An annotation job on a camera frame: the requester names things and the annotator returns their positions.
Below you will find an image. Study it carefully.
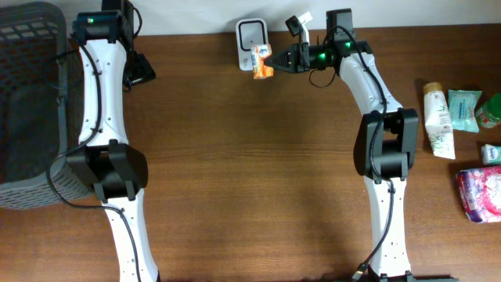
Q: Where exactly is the red purple tissue pack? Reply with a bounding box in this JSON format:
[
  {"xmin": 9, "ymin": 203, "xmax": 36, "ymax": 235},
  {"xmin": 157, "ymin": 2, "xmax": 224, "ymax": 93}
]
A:
[{"xmin": 456, "ymin": 165, "xmax": 500, "ymax": 223}]

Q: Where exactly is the orange tissue pack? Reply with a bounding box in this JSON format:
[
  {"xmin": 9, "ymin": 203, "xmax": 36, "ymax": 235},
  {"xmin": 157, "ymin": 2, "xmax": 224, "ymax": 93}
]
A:
[{"xmin": 250, "ymin": 44, "xmax": 274, "ymax": 79}]

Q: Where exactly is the grey plastic mesh basket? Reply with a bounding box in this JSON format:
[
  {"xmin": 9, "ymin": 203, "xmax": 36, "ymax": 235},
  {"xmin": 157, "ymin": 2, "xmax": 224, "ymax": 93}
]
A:
[{"xmin": 1, "ymin": 2, "xmax": 90, "ymax": 210}]

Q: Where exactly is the green wet wipes pack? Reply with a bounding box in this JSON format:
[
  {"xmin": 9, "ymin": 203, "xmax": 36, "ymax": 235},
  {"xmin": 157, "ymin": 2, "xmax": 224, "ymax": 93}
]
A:
[{"xmin": 448, "ymin": 90, "xmax": 482, "ymax": 133}]

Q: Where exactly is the teal tissue pack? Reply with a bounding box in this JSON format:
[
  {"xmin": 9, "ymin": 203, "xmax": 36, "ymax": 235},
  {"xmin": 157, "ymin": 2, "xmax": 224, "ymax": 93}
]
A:
[{"xmin": 481, "ymin": 144, "xmax": 501, "ymax": 165}]

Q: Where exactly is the white tube with cork cap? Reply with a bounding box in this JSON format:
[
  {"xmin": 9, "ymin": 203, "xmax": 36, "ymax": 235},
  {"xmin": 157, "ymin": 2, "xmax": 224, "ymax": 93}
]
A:
[{"xmin": 423, "ymin": 82, "xmax": 456, "ymax": 160}]

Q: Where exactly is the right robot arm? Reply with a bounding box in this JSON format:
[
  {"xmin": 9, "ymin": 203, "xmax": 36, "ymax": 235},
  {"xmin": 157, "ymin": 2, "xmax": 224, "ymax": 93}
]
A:
[{"xmin": 265, "ymin": 9, "xmax": 418, "ymax": 281}]

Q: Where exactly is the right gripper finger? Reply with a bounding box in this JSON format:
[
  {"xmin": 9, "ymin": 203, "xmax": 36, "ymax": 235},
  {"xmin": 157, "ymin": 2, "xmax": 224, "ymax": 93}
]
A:
[
  {"xmin": 269, "ymin": 63, "xmax": 294, "ymax": 73},
  {"xmin": 265, "ymin": 45, "xmax": 293, "ymax": 65}
]

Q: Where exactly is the white barcode scanner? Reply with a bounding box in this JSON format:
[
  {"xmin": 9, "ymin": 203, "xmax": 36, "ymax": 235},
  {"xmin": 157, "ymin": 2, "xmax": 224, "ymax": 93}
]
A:
[{"xmin": 236, "ymin": 18, "xmax": 269, "ymax": 71}]

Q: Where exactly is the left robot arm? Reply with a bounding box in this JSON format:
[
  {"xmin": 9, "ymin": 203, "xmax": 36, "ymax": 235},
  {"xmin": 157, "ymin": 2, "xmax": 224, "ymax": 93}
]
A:
[{"xmin": 67, "ymin": 1, "xmax": 160, "ymax": 281}]

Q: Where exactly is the green lid jar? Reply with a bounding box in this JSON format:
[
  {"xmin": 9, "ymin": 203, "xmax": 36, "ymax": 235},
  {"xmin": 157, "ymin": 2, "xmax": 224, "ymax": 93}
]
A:
[{"xmin": 475, "ymin": 93, "xmax": 500, "ymax": 128}]

